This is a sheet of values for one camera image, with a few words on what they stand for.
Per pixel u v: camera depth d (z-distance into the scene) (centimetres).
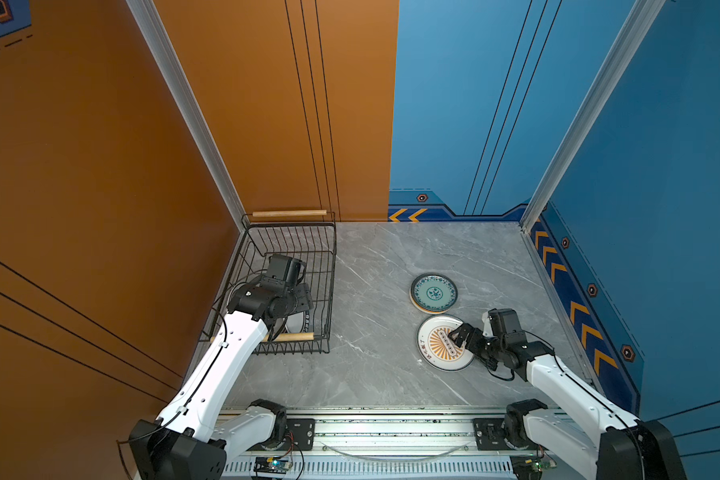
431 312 94
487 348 72
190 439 37
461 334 79
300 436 73
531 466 71
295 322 91
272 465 71
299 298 69
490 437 72
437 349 87
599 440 42
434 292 97
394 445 74
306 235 105
